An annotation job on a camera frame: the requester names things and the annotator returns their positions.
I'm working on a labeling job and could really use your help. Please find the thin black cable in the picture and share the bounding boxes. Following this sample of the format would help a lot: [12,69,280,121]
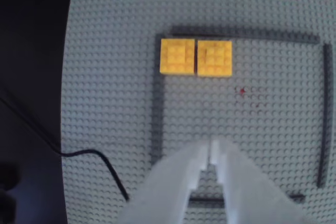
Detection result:
[0,97,130,201]

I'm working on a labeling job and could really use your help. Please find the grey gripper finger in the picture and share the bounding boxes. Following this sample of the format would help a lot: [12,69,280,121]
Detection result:
[211,139,313,224]
[115,141,211,224]

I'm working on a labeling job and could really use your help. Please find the yellow Lego cube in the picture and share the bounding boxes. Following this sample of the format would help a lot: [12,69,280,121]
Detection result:
[196,39,234,78]
[159,38,196,76]

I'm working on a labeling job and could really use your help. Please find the grey studded Lego baseplate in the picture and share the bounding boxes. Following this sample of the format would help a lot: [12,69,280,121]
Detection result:
[60,0,336,224]

